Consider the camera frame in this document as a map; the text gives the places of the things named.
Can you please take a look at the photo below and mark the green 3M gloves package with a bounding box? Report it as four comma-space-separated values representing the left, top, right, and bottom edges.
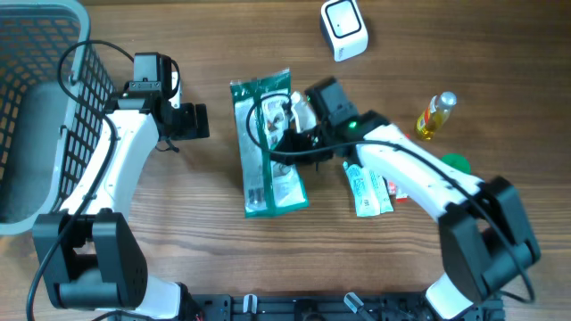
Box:
230, 69, 309, 218

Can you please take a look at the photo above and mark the mint green sachet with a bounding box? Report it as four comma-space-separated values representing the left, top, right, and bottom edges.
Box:
343, 161, 393, 218

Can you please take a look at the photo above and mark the red snack stick wrapper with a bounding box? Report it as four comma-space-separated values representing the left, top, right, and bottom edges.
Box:
387, 181, 409, 202

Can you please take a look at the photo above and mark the yellow Vim dish soap bottle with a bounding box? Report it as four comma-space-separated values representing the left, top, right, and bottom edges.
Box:
415, 91, 457, 141

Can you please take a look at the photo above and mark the green lid white jar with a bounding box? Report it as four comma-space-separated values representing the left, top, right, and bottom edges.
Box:
441, 153, 471, 174

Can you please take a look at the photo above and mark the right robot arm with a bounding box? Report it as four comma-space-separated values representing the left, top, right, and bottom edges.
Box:
270, 78, 541, 320

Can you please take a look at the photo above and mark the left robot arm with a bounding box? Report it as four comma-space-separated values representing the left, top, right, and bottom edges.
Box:
26, 53, 209, 320

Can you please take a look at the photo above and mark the white barcode scanner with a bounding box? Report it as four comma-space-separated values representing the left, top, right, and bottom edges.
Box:
319, 0, 368, 62

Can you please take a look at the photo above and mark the grey plastic mesh basket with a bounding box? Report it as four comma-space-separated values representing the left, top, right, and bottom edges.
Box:
1, 0, 115, 235

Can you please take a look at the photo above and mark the right black camera cable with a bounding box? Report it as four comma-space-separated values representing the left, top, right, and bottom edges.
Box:
244, 92, 535, 304

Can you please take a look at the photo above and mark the black camera cable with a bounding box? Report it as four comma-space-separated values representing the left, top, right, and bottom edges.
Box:
244, 92, 535, 304
25, 39, 135, 321

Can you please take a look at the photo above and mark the left black camera cable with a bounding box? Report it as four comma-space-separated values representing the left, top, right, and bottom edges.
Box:
25, 39, 135, 321

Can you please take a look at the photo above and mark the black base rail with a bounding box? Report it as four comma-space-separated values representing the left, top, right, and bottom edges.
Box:
178, 292, 506, 321

